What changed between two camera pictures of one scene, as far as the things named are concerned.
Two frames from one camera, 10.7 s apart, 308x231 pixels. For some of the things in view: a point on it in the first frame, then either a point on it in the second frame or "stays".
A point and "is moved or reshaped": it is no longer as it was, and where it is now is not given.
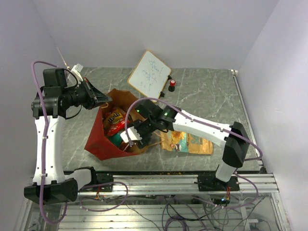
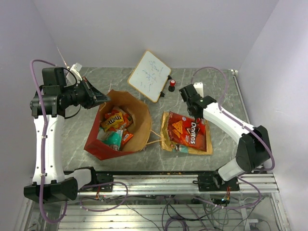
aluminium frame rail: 133,185 stays
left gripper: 94,97 stays
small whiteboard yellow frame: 149,75 stays
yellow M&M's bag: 115,127 → 127,119
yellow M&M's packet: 114,117 is moved or reshaped
